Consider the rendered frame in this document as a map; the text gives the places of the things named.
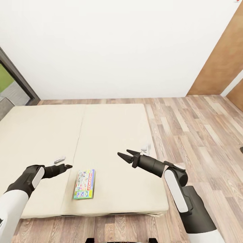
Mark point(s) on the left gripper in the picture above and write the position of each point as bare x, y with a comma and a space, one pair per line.
56, 170

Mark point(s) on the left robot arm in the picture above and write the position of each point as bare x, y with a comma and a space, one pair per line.
14, 200

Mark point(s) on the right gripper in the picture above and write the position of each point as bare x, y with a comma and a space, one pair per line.
142, 161

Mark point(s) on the board game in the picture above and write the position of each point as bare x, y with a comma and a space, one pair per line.
84, 185

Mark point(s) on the sliding door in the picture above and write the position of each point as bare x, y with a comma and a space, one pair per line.
225, 62
236, 95

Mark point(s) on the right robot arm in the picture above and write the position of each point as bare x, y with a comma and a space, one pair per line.
197, 222

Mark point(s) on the bed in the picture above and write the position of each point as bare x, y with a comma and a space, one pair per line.
89, 137

